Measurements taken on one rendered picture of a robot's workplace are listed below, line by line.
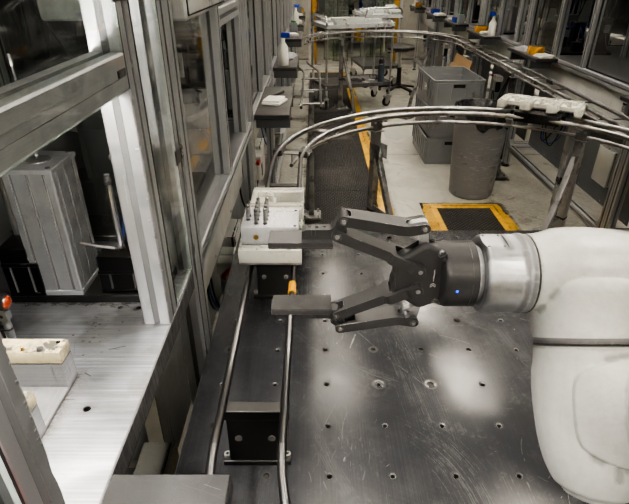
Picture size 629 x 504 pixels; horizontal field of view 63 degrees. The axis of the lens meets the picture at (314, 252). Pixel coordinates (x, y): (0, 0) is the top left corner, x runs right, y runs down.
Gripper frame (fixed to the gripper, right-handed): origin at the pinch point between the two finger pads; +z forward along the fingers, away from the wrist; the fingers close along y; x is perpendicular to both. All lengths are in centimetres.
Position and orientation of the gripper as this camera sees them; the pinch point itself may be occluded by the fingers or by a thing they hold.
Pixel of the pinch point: (293, 273)
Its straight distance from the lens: 58.0
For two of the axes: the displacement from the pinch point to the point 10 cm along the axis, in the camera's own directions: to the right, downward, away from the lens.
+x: 0.0, 4.9, -8.7
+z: -10.0, 0.0, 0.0
